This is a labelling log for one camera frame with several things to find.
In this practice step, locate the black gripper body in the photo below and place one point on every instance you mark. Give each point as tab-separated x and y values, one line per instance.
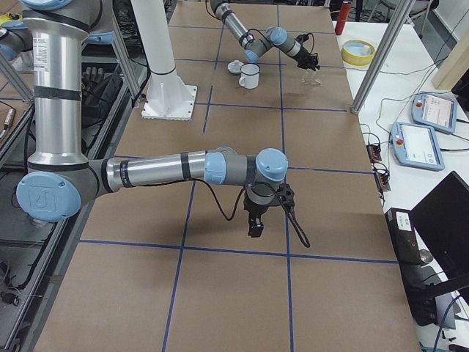
253	210
303	57

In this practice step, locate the clear glass funnel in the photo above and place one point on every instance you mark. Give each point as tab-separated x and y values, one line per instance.
310	77

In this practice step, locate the yellow rimmed bowl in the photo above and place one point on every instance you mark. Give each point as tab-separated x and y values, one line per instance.
357	52

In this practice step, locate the white enamel mug blue rim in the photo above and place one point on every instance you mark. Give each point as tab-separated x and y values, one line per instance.
249	76

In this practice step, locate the red cylinder tube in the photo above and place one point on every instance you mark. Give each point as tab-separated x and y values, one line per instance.
343	16

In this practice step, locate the white ceramic lid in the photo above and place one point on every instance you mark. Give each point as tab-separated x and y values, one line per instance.
235	67

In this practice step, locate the near teach pendant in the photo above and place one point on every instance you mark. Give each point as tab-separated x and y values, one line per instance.
416	146

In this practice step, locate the teach pendant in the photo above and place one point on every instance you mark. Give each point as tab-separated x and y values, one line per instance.
416	146
435	110

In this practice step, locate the far teach pendant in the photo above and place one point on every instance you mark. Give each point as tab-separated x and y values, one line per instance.
435	110

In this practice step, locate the black monitor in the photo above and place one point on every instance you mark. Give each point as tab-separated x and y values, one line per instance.
441	220

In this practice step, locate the black computer box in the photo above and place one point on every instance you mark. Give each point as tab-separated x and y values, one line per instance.
427	295

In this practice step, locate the aluminium frame post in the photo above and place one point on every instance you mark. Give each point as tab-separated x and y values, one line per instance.
392	31

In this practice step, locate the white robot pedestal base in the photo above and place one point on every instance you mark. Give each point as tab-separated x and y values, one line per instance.
168	97

